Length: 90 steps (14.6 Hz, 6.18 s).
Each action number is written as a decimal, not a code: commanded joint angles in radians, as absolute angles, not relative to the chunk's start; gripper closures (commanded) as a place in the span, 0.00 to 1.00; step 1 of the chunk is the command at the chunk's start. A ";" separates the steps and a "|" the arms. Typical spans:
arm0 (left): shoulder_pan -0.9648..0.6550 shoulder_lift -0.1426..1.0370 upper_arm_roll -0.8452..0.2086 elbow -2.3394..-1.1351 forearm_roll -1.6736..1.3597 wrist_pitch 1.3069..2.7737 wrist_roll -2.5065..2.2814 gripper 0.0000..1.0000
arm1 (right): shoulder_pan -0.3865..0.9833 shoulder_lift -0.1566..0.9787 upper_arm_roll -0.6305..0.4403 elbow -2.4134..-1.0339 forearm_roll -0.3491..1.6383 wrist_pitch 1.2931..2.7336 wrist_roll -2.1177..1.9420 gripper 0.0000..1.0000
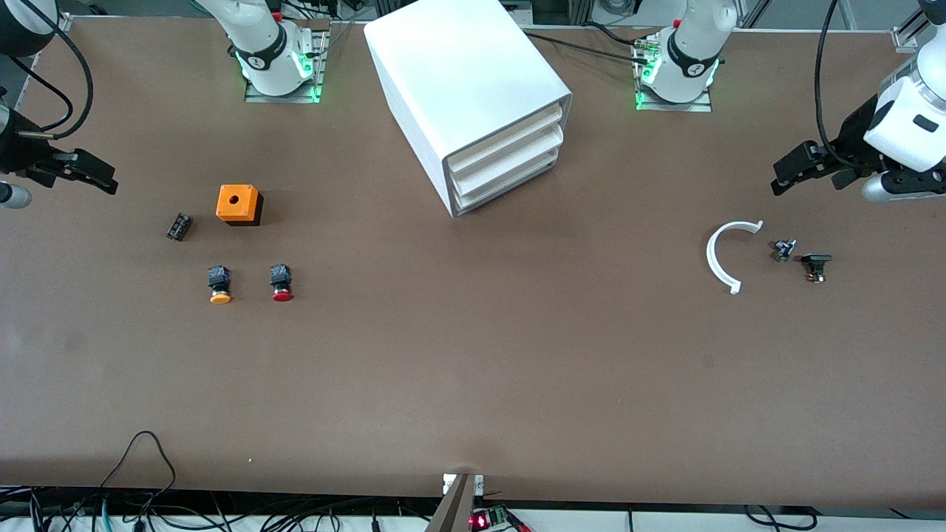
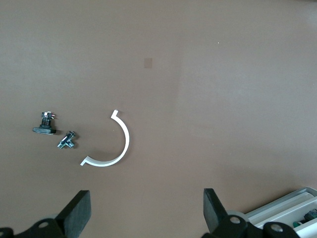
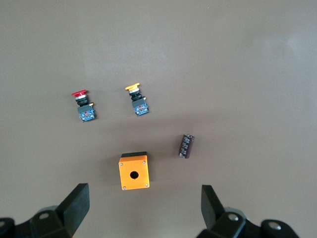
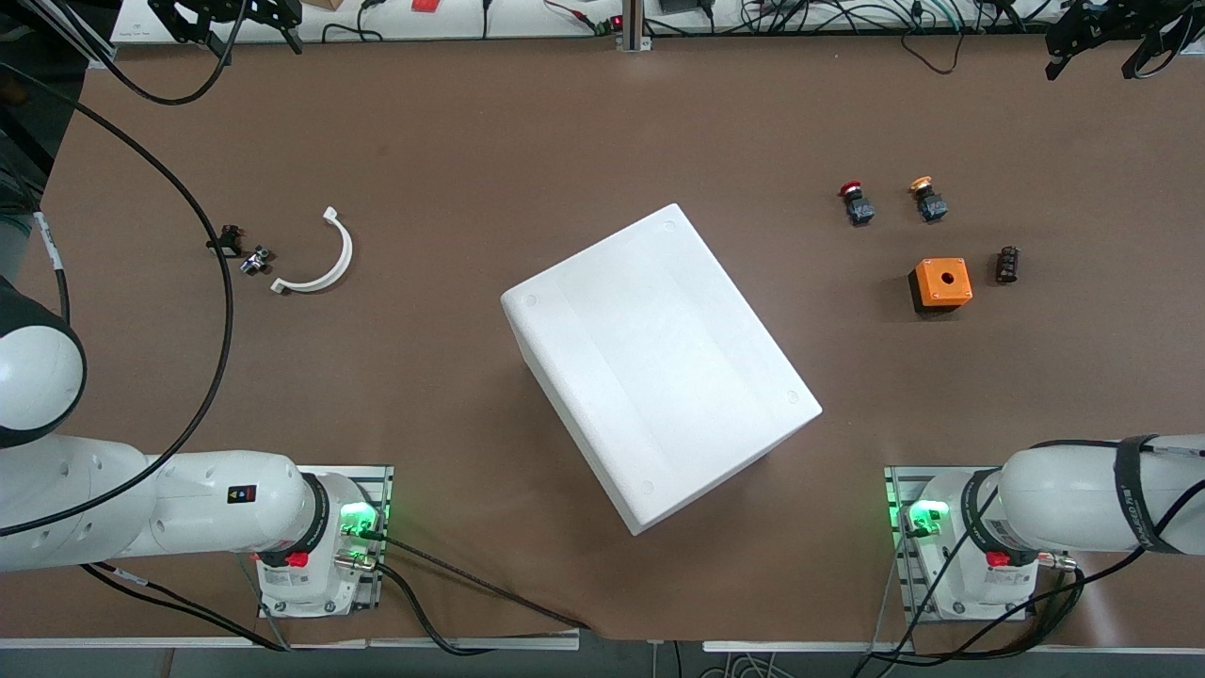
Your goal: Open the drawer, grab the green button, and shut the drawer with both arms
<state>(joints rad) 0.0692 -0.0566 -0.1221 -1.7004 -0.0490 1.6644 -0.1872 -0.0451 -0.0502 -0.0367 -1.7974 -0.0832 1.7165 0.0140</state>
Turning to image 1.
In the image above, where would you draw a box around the white plastic drawer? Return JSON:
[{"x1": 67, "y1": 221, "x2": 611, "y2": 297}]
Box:
[
  {"x1": 453, "y1": 151, "x2": 561, "y2": 216},
  {"x1": 446, "y1": 103, "x2": 566, "y2": 177},
  {"x1": 449, "y1": 130, "x2": 564, "y2": 196}
]

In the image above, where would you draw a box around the red push button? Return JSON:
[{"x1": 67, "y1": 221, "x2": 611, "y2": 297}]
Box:
[{"x1": 269, "y1": 263, "x2": 295, "y2": 303}]

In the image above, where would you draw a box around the white drawer cabinet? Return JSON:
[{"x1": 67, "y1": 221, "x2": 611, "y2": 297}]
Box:
[{"x1": 364, "y1": 0, "x2": 574, "y2": 219}]

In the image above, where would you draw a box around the white semicircular clamp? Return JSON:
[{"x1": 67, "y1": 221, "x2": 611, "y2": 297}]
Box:
[{"x1": 706, "y1": 219, "x2": 765, "y2": 296}]

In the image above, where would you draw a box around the orange box with hole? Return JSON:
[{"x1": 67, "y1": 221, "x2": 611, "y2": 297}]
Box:
[{"x1": 216, "y1": 184, "x2": 265, "y2": 227}]

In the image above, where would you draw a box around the circuit board with red LED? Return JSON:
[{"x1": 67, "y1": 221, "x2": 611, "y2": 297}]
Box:
[{"x1": 467, "y1": 505, "x2": 512, "y2": 532}]

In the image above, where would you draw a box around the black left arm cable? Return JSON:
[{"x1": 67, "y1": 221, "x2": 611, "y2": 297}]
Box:
[{"x1": 813, "y1": 0, "x2": 865, "y2": 172}]

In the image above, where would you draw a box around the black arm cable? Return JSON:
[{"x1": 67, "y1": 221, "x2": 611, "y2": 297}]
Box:
[
  {"x1": 813, "y1": 0, "x2": 865, "y2": 172},
  {"x1": 7, "y1": 7, "x2": 95, "y2": 141}
]

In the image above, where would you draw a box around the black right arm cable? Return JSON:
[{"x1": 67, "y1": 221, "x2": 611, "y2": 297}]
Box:
[{"x1": 7, "y1": 7, "x2": 95, "y2": 141}]

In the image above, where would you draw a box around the black flat-head switch part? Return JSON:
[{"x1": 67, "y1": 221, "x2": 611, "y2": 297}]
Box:
[{"x1": 801, "y1": 253, "x2": 834, "y2": 284}]

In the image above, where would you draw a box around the grey left arm base plate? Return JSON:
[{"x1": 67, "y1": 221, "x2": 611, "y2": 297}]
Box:
[{"x1": 633, "y1": 33, "x2": 714, "y2": 113}]

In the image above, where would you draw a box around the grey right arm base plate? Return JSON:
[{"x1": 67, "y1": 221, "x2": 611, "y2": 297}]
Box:
[{"x1": 244, "y1": 21, "x2": 328, "y2": 104}]

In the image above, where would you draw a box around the black cable on table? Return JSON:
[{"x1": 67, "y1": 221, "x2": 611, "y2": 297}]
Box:
[{"x1": 525, "y1": 31, "x2": 653, "y2": 66}]

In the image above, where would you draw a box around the black looped cable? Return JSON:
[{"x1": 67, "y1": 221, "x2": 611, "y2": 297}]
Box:
[{"x1": 98, "y1": 430, "x2": 178, "y2": 519}]

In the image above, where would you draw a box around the grey camera mount beam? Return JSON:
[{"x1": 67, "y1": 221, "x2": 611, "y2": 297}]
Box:
[{"x1": 425, "y1": 473, "x2": 486, "y2": 532}]

